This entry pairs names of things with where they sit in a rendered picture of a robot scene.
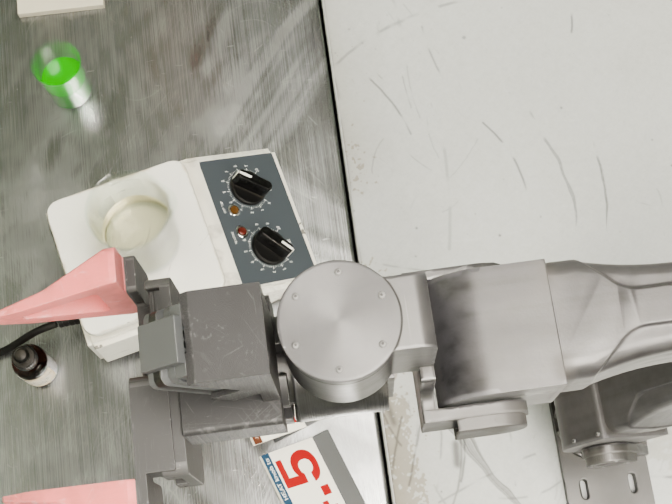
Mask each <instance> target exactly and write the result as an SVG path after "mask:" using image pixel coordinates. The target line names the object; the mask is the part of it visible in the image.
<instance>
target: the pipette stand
mask: <svg viewBox="0 0 672 504"><path fill-rule="evenodd" d="M103 8H105V2H104V0H17V11H18V16H19V17H20V18H24V17H33V16H41V15H50V14H59V13H68V12H76V11H85V10H94V9H103Z"/></svg>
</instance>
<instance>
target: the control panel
mask: <svg viewBox="0 0 672 504"><path fill-rule="evenodd" d="M199 164H200V168H201V171H202V173H203V176H204V179H205V182H206V184H207V187H208V190H209V193H210V196H211V198H212V201H213V204H214V207H215V209H216V212H217V215H218V218H219V221H220V223H221V226H222V229H223V232H224V234H225V237H226V240H227V243H228V246H229V248H230V251H231V254H232V257H233V259H234V262H235V265H236V268H237V271H238V273H239V276H240V279H241V282H242V284H244V283H252V282H260V285H261V284H266V283H271V282H276V281H281V280H286V279H291V278H296V277H297V276H298V275H299V274H300V273H301V272H303V271H304V270H306V269H308V268H309V267H311V266H313V265H314V263H313V261H312V258H311V256H310V253H309V250H308V248H307V245H306V242H305V240H304V237H303V234H302V232H301V229H300V226H299V224H298V221H297V219H296V216H295V213H294V211H293V208H292V205H291V203H290V200H289V197H288V195H287V192H286V189H285V187H284V184H283V182H282V179H281V176H280V174H279V171H278V168H277V166H276V163H275V160H274V158H273V155H272V153H265V154H257V155H249V156H242V157H234V158H226V159H218V160H210V161H203V162H199ZM241 169H243V170H246V171H251V172H253V173H255V174H257V175H258V176H259V177H261V178H263V179H266V180H268V181H270V182H271V183H272V188H271V190H270V191H269V192H268V193H267V194H266V195H265V197H264V199H263V200H262V201H261V202H260V203H258V204H256V205H246V204H243V203H241V202H240V201H238V200H237V199H236V198H235V197H234V195H233V194H232V192H231V188H230V181H231V179H232V177H233V176H234V175H235V174H236V172H237V171H238V170H241ZM234 205H235V206H237V207H238V208H239V212H238V214H233V213H232V212H231V211H230V207H231V206H234ZM265 226H266V227H268V228H270V229H271V230H274V231H276V232H278V233H279V234H280V235H281V236H282V237H283V238H284V239H285V240H287V241H288V242H289V243H291V244H292V245H293V247H294V251H293V252H292V253H291V254H290V255H289V256H288V257H286V258H285V259H284V260H283V261H282V262H281V263H279V264H277V265H269V264H266V263H263V262H262V261H260V260H259V259H258V258H257V257H256V255H255V254H254V252H253V249H252V239H253V237H254V236H255V234H256V233H257V232H258V231H259V230H260V229H261V228H262V227H265ZM239 227H244V228H245V229H246V230H247V233H246V235H244V236H242V235H240V234H239V233H238V228H239Z"/></svg>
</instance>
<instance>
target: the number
mask: <svg viewBox="0 0 672 504"><path fill-rule="evenodd" d="M270 458H271V460H272V462H273V464H274V466H275V468H276V470H277V472H278V474H279V476H280V478H281V480H282V482H283V484H284V486H285V488H286V490H287V492H288V494H289V496H290V498H291V500H292V502H293V504H340V503H339V501H338V499H337V497H336V495H335V493H334V491H333V489H332V487H331V485H330V483H329V481H328V479H327V477H326V475H325V473H324V471H323V469H322V467H321V465H320V463H319V461H318V459H317V457H316V455H315V453H314V451H313V449H312V447H311V445H310V443H309V442H306V443H304V444H301V445H298V446H295V447H293V448H290V449H287V450H285V451H282V452H279V453H277V454H274V455H271V456H270Z"/></svg>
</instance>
